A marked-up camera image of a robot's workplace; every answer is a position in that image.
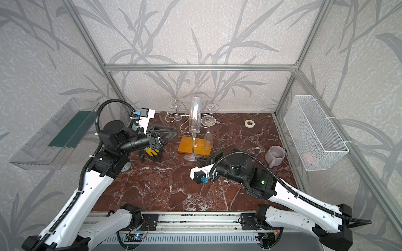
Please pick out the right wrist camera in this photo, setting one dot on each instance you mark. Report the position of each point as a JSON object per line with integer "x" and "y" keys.
{"x": 201, "y": 175}

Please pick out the clear wine glass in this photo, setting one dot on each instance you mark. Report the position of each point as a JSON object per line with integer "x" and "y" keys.
{"x": 207, "y": 122}
{"x": 162, "y": 117}
{"x": 212, "y": 108}
{"x": 175, "y": 105}
{"x": 194, "y": 125}

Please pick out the yellow black work glove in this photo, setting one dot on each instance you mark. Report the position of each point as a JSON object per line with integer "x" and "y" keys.
{"x": 153, "y": 155}

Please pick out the gold wire glass rack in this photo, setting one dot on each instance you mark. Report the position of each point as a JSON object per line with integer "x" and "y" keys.
{"x": 197, "y": 137}

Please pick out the pink item in basket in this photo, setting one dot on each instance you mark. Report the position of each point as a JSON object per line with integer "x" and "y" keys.
{"x": 310, "y": 159}

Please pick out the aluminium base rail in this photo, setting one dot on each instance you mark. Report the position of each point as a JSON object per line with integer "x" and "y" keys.
{"x": 214, "y": 221}

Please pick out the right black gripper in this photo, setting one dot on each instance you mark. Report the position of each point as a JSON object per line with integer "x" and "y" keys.
{"x": 209, "y": 159}

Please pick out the white tape roll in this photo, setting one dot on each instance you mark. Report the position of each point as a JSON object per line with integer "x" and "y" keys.
{"x": 249, "y": 123}

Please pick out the lilac mug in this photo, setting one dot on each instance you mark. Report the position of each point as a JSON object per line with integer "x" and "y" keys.
{"x": 275, "y": 156}

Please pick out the clear plastic wall shelf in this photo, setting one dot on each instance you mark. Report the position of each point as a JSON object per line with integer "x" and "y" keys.
{"x": 54, "y": 143}

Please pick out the white wire basket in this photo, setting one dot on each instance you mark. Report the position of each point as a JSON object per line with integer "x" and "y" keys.
{"x": 312, "y": 131}

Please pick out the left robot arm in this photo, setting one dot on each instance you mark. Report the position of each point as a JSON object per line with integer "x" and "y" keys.
{"x": 116, "y": 141}

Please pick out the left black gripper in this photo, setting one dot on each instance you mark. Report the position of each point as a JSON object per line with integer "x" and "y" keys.
{"x": 154, "y": 138}

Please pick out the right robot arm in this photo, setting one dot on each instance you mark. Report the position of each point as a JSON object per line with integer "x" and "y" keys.
{"x": 332, "y": 225}

